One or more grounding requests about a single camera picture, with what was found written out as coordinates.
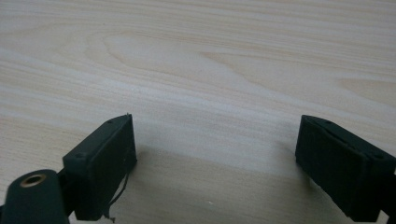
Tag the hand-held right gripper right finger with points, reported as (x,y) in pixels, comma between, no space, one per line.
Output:
(342,168)

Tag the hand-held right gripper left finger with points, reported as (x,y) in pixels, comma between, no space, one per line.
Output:
(99,165)

